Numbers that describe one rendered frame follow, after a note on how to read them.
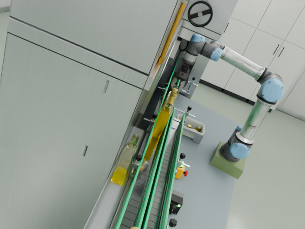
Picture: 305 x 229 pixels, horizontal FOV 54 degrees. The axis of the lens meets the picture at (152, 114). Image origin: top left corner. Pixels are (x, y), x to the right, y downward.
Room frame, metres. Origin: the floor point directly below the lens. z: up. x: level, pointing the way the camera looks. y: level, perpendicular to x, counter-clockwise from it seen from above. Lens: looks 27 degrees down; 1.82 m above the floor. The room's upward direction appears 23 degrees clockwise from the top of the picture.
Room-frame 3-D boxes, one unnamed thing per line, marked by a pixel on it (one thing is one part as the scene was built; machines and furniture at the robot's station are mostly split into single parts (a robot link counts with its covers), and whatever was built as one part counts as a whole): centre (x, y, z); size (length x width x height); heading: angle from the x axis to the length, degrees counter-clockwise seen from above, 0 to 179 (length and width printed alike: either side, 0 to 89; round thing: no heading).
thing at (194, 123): (2.03, -0.29, 0.80); 0.22 x 0.17 x 0.09; 91
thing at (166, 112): (1.60, -0.07, 0.99); 0.06 x 0.06 x 0.21; 1
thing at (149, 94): (2.05, 0.07, 1.15); 0.90 x 0.03 x 0.34; 1
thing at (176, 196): (1.20, -0.27, 0.79); 0.08 x 0.08 x 0.08; 1
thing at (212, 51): (1.74, -0.17, 1.45); 0.11 x 0.11 x 0.08; 83
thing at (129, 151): (1.08, 0.03, 1.01); 0.06 x 0.06 x 0.26; 86
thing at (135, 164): (1.15, 0.00, 0.94); 0.07 x 0.04 x 0.13; 91
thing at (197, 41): (1.74, -0.07, 1.45); 0.09 x 0.08 x 0.11; 83
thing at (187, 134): (2.03, -0.26, 0.79); 0.27 x 0.17 x 0.08; 91
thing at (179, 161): (1.31, -0.25, 0.94); 0.07 x 0.04 x 0.13; 91
